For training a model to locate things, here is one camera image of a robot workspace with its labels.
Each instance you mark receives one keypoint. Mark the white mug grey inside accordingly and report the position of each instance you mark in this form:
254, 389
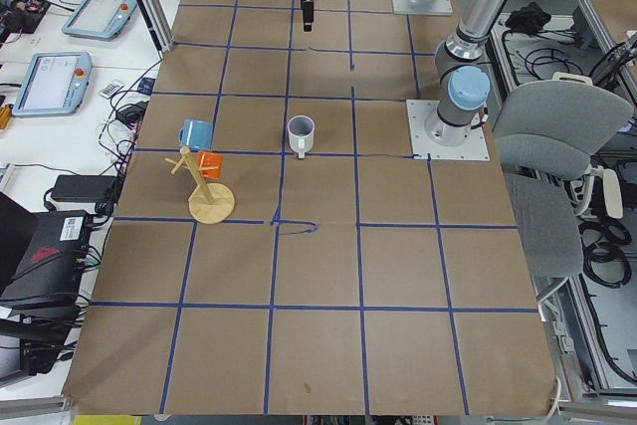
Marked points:
301, 134

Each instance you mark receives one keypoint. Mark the blue mug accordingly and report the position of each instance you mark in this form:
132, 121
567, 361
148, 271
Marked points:
196, 134

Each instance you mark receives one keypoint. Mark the orange mug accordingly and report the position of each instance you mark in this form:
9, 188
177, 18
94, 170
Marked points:
210, 164

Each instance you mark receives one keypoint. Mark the upper teach pendant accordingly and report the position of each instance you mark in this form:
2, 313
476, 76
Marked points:
99, 19

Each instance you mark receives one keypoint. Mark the teach pendant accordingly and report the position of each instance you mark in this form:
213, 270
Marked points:
54, 85
99, 19

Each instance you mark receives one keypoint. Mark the small remote control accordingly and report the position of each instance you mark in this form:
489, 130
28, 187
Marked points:
111, 89

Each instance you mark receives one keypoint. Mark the lower teach pendant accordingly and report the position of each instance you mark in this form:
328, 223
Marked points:
54, 85

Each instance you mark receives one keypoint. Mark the grey office chair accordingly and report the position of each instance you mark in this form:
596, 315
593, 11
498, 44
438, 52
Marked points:
545, 135

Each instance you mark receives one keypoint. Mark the black power adapter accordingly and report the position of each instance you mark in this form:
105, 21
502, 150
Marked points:
83, 188

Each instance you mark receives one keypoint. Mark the black computer box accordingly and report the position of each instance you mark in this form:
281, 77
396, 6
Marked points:
41, 256

